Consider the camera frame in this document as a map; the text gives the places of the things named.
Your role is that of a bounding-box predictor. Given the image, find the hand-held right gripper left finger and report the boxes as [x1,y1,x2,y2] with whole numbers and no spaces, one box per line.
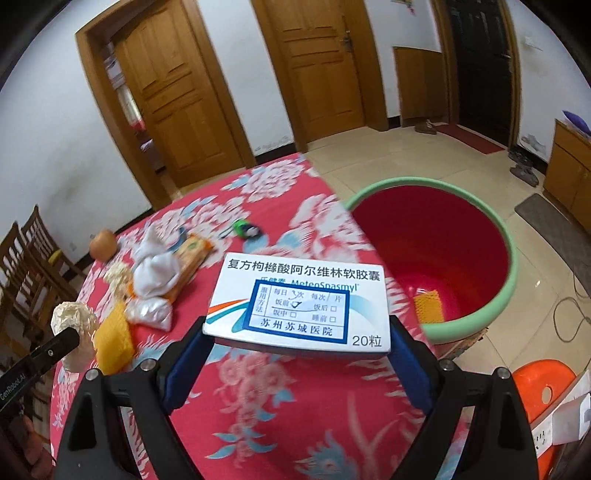
[53,316,218,480]

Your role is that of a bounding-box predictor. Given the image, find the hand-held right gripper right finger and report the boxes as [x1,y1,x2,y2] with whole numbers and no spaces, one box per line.
[388,314,541,480]

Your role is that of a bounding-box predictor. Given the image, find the orange plastic stool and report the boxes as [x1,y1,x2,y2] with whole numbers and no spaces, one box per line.
[512,360,578,480]

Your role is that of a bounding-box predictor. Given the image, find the white medicine box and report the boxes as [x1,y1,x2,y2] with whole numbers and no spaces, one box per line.
[202,252,392,358]

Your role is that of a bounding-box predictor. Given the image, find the dark shoes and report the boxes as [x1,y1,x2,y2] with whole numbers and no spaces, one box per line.
[508,152,539,188]

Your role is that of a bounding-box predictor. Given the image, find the yellow mesh sponge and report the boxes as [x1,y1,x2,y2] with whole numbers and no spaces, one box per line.
[413,291,444,324]

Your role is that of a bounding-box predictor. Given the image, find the red doormat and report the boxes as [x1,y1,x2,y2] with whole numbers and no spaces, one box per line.
[436,124,506,155]

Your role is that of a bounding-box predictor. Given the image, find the wooden shoe cabinet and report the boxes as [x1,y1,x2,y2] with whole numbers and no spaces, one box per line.
[392,46,446,127]

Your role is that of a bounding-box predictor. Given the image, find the orange fruit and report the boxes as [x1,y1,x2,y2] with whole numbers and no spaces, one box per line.
[89,229,117,261]

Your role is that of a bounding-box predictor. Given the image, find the white power strip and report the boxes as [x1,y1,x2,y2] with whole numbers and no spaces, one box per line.
[531,422,555,449]

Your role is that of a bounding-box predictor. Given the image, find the large white paper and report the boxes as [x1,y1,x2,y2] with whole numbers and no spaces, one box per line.
[51,301,98,372]

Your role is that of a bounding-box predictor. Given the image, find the wooden chair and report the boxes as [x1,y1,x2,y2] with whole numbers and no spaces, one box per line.
[0,222,79,352]
[21,205,79,296]

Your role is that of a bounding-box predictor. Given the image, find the floor cable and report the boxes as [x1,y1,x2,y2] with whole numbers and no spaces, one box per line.
[553,258,591,343]

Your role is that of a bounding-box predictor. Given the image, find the orange snack packet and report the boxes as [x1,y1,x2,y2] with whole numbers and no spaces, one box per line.
[164,233,215,301]

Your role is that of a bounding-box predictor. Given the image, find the yellow sponge cloth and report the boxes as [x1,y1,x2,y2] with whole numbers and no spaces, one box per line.
[93,300,134,376]

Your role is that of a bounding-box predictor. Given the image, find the red basin with green rim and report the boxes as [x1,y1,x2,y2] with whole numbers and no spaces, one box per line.
[344,178,517,344]

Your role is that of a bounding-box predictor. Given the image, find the small crumpled white paper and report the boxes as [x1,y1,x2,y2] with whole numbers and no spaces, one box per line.
[104,261,134,298]

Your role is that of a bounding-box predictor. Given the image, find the open wooden door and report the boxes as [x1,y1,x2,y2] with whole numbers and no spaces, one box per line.
[113,23,243,190]

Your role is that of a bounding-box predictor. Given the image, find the closed wooden door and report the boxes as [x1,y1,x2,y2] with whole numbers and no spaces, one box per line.
[272,0,370,139]

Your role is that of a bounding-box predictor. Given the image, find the green black small gadget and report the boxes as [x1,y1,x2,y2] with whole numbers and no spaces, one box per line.
[222,219,262,241]

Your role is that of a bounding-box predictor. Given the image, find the silver white plastic bag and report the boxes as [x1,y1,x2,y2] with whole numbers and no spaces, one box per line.
[124,295,174,330]

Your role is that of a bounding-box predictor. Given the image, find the black entrance door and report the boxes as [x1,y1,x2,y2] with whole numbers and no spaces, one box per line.
[443,0,513,134]

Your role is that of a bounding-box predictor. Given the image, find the white cardboard box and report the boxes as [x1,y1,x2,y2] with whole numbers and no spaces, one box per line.
[551,383,591,446]

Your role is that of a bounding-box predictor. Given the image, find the white knotted cloth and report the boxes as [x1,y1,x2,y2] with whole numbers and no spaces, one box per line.
[131,222,181,303]

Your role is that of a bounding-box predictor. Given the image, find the red floral tablecloth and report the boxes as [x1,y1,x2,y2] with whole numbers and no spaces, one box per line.
[48,152,467,480]

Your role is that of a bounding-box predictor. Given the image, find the grey floor mat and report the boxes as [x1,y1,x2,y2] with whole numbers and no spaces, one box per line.
[515,194,585,241]

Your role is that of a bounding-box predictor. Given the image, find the purple cloth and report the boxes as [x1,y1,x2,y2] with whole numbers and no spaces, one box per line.
[563,111,591,134]

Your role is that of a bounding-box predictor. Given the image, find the long wooden cabinet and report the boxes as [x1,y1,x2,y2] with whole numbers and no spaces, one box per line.
[542,119,591,227]

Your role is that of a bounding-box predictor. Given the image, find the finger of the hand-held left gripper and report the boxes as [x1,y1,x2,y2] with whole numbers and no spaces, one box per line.
[32,327,82,370]

